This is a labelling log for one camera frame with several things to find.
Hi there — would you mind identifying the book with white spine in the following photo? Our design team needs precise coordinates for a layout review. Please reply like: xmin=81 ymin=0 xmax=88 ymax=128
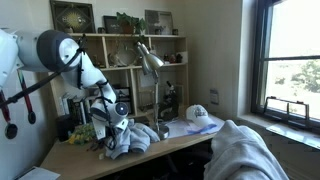
xmin=83 ymin=99 xmax=93 ymax=124

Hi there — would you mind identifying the wooden shelf unit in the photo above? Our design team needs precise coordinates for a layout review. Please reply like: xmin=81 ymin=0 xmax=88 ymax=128
xmin=46 ymin=31 xmax=190 ymax=128

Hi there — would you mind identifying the round glass dish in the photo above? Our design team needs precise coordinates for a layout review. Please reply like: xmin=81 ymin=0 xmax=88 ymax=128
xmin=114 ymin=46 xmax=138 ymax=68

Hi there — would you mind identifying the dark frame with gold pattern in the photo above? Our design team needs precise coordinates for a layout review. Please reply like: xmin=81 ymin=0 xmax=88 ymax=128
xmin=49 ymin=0 xmax=97 ymax=34

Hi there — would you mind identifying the grey hoodie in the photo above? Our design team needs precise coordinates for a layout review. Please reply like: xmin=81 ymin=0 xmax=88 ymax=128
xmin=203 ymin=119 xmax=289 ymax=180

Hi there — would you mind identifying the wall outlet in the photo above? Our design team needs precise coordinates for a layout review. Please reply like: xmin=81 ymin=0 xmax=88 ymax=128
xmin=209 ymin=88 xmax=220 ymax=105

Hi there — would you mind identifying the yellow green stuffed toy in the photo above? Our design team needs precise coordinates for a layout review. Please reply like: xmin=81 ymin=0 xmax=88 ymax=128
xmin=66 ymin=122 xmax=101 ymax=151

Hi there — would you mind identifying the green potted plant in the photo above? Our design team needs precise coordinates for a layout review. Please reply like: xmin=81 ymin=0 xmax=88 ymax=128
xmin=115 ymin=11 xmax=148 ymax=43

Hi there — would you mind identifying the black cup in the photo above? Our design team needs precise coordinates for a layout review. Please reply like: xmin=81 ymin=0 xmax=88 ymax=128
xmin=54 ymin=114 xmax=76 ymax=143

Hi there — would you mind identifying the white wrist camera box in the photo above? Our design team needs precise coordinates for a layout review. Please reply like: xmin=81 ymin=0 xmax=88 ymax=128
xmin=92 ymin=116 xmax=108 ymax=141

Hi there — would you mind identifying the small dark picture frame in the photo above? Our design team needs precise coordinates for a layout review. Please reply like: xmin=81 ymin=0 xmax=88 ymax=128
xmin=102 ymin=14 xmax=123 ymax=34

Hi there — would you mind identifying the black framed photo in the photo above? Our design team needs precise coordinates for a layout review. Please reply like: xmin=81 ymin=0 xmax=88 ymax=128
xmin=113 ymin=86 xmax=133 ymax=115

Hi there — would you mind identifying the medal with colourful ribbon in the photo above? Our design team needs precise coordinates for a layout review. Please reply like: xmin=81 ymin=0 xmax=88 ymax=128
xmin=16 ymin=69 xmax=37 ymax=125

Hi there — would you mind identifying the light grey clothing pile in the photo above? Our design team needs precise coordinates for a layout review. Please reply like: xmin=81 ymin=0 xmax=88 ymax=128
xmin=104 ymin=118 xmax=161 ymax=160

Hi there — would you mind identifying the white baseball cap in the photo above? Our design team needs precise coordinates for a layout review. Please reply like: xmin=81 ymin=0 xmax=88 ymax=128
xmin=185 ymin=104 xmax=218 ymax=129

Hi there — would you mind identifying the black metal window bracket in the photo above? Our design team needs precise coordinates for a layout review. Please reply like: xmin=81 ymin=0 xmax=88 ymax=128
xmin=263 ymin=95 xmax=311 ymax=129

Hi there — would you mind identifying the white paper pad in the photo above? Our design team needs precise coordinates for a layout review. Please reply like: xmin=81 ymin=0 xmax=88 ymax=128
xmin=16 ymin=165 xmax=61 ymax=180

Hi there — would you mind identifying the white paper sheet on desk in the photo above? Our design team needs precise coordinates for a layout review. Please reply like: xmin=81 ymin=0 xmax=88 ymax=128
xmin=164 ymin=114 xmax=225 ymax=139

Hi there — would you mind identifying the dark window frame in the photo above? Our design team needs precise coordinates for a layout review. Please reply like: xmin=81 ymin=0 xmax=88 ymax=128
xmin=250 ymin=0 xmax=320 ymax=133

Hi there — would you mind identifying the medal with red ribbon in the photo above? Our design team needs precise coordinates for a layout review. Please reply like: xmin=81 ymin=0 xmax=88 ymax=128
xmin=0 ymin=89 xmax=19 ymax=140

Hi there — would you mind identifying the black microscope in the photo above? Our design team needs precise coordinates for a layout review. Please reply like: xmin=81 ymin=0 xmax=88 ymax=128
xmin=158 ymin=80 xmax=179 ymax=122

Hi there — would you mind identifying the black book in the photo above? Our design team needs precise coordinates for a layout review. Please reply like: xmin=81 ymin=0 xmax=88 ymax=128
xmin=71 ymin=99 xmax=84 ymax=125

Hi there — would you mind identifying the grey picture frame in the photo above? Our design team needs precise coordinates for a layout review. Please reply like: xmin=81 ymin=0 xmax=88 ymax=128
xmin=144 ymin=9 xmax=174 ymax=36

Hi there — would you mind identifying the silver desk lamp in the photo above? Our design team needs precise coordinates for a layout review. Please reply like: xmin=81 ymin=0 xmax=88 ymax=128
xmin=134 ymin=41 xmax=170 ymax=140

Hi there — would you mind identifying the grey window sill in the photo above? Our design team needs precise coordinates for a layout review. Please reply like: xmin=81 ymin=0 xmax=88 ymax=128
xmin=236 ymin=113 xmax=320 ymax=151

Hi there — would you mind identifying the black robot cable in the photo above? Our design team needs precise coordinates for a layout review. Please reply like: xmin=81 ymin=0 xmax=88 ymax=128
xmin=0 ymin=33 xmax=118 ymax=151

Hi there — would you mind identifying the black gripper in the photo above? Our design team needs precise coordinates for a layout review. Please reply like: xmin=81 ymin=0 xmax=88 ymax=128
xmin=105 ymin=127 xmax=118 ymax=142

